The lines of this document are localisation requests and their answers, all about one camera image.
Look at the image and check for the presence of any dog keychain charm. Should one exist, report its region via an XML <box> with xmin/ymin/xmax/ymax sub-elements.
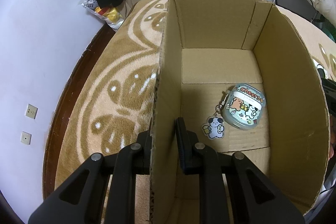
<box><xmin>202</xmin><ymin>105</ymin><xmax>225</xmax><ymax>140</ymax></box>

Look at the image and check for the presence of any cartoon earbuds case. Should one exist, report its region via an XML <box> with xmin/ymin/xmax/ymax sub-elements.
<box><xmin>222</xmin><ymin>83</ymin><xmax>266</xmax><ymax>130</ymax></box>

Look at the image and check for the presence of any cardboard box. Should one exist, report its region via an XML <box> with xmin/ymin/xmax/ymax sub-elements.
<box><xmin>150</xmin><ymin>0</ymin><xmax>335</xmax><ymax>223</ymax></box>

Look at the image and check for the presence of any beige brown patterned blanket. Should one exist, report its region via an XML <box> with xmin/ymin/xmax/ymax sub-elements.
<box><xmin>56</xmin><ymin>0</ymin><xmax>335</xmax><ymax>223</ymax></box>

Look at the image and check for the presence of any plastic bag with toys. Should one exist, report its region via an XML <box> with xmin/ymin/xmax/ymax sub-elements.
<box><xmin>79</xmin><ymin>0</ymin><xmax>124</xmax><ymax>32</ymax></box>

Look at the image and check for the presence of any lower wall socket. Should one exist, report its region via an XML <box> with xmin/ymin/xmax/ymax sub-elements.
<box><xmin>21</xmin><ymin>131</ymin><xmax>31</xmax><ymax>145</ymax></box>

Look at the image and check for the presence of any wall socket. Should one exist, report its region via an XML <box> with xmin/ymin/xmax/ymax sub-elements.
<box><xmin>25</xmin><ymin>104</ymin><xmax>38</xmax><ymax>119</ymax></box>
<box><xmin>21</xmin><ymin>131</ymin><xmax>31</xmax><ymax>145</ymax></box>

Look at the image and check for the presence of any upper wall socket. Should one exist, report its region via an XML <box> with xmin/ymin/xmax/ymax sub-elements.
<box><xmin>25</xmin><ymin>104</ymin><xmax>38</xmax><ymax>119</ymax></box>

